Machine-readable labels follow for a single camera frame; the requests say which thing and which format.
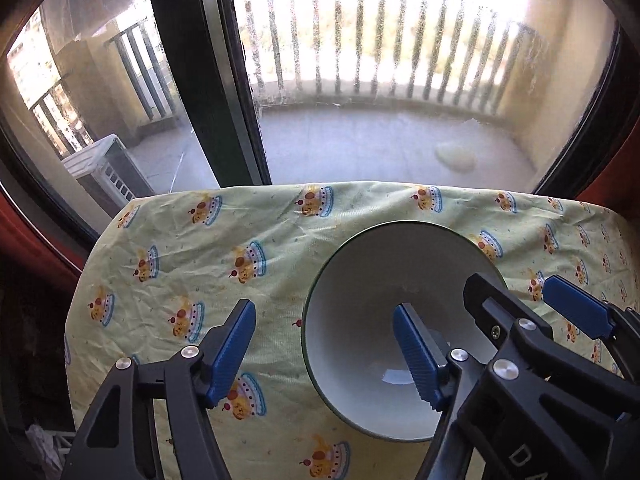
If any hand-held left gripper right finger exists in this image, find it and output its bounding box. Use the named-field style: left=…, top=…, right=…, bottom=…
left=393, top=303, right=490, bottom=480

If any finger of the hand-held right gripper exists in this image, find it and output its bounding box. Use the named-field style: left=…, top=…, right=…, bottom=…
left=542, top=275, right=640, bottom=361
left=462, top=272, right=631, bottom=401

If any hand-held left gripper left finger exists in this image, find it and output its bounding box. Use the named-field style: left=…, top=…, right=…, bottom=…
left=60, top=298, right=257, bottom=480

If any floral ceramic bowl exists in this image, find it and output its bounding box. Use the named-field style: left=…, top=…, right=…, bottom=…
left=301, top=221, right=506, bottom=443

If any yellow printed tablecloth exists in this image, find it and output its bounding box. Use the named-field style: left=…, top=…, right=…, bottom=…
left=64, top=180, right=640, bottom=480

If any red curtain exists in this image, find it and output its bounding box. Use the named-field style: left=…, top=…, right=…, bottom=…
left=0, top=180, right=98, bottom=281
left=570, top=25, right=640, bottom=221

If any white crumpled plastic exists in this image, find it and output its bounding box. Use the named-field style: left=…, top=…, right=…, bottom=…
left=25, top=422, right=76, bottom=480

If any white outdoor air conditioner unit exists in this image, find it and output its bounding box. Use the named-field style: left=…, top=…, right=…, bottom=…
left=61, top=133, right=156, bottom=218

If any balcony railing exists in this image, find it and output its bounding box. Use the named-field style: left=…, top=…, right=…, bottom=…
left=7, top=0, right=548, bottom=158

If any dark window frame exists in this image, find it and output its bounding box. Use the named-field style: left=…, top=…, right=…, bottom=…
left=0, top=0, right=640, bottom=246

